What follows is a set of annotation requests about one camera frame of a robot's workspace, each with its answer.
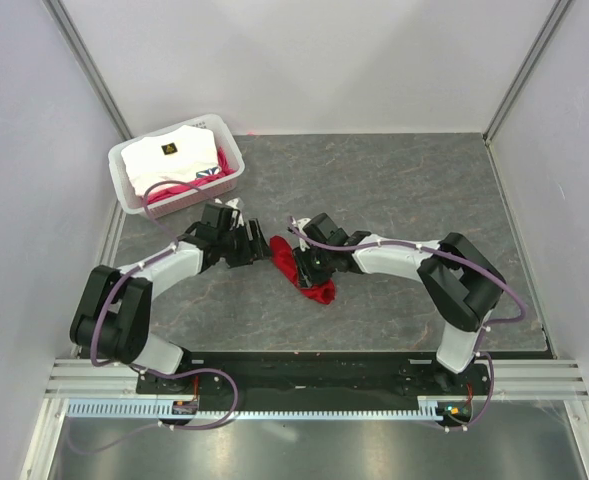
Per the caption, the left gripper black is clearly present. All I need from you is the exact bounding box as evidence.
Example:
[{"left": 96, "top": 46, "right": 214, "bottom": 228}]
[{"left": 218, "top": 218, "right": 274, "bottom": 269}]

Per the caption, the red cloth napkin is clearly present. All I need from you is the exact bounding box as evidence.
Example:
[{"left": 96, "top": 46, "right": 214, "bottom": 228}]
[{"left": 269, "top": 236, "right": 336, "bottom": 305}]

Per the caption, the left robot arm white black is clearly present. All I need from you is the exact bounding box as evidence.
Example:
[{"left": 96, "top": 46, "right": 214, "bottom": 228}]
[{"left": 69, "top": 199, "right": 272, "bottom": 393}]

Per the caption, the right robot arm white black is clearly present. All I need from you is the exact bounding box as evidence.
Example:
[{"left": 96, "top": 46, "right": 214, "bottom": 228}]
[{"left": 290, "top": 213, "right": 504, "bottom": 394}]

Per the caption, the pink folded towel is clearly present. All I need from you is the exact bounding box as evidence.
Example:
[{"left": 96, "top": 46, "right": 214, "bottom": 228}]
[{"left": 140, "top": 147, "right": 235, "bottom": 206}]

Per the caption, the white plastic basket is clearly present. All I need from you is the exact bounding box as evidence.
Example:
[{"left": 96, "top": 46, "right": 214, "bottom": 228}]
[{"left": 108, "top": 114, "right": 245, "bottom": 217}]

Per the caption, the white folded shirt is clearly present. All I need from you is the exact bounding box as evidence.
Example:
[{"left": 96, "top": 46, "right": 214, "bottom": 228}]
[{"left": 121, "top": 125, "right": 217, "bottom": 196}]

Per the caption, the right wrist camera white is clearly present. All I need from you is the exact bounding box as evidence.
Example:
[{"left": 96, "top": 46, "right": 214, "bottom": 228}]
[{"left": 288, "top": 216, "right": 311, "bottom": 252}]

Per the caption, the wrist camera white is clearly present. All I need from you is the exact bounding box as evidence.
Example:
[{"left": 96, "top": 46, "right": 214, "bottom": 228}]
[
  {"left": 288, "top": 216, "right": 311, "bottom": 252},
  {"left": 215, "top": 197, "right": 244, "bottom": 225}
]

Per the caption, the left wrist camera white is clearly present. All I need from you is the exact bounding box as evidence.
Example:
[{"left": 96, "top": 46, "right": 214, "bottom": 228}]
[{"left": 215, "top": 197, "right": 244, "bottom": 225}]

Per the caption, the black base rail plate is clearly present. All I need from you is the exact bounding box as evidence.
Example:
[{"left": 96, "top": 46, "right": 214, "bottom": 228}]
[{"left": 135, "top": 352, "right": 491, "bottom": 412}]

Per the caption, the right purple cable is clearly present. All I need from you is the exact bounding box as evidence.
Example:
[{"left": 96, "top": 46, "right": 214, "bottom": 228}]
[{"left": 286, "top": 215, "right": 528, "bottom": 434}]

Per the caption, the purple cable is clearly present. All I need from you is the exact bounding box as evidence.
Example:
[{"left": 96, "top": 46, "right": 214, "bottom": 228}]
[
  {"left": 286, "top": 215, "right": 528, "bottom": 434},
  {"left": 63, "top": 180, "right": 240, "bottom": 455}
]

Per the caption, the white slotted cable duct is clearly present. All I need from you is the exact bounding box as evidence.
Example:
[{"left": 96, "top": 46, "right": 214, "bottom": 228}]
[{"left": 66, "top": 399, "right": 443, "bottom": 421}]

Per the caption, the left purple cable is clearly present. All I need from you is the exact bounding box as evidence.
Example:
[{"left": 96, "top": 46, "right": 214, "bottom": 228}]
[{"left": 63, "top": 180, "right": 240, "bottom": 455}]

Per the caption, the aluminium frame rail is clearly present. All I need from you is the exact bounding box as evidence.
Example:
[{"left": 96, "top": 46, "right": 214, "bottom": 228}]
[{"left": 492, "top": 359, "right": 589, "bottom": 401}]

